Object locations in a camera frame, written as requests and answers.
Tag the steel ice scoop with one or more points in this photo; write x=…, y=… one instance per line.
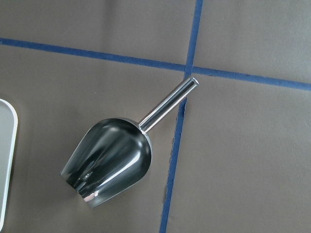
x=116, y=153

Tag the cream serving tray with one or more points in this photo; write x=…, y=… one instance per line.
x=8, y=133

